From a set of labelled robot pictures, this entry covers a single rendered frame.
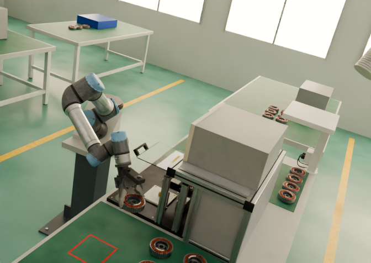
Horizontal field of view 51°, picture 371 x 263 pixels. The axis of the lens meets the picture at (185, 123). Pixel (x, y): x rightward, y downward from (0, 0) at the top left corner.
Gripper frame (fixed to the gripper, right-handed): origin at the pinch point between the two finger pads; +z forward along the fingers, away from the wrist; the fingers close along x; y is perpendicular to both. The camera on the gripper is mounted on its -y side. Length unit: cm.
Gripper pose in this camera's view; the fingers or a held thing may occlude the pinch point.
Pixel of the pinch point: (133, 204)
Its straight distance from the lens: 188.4
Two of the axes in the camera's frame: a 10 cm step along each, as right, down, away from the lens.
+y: -6.8, 1.0, 7.3
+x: -7.2, 1.4, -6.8
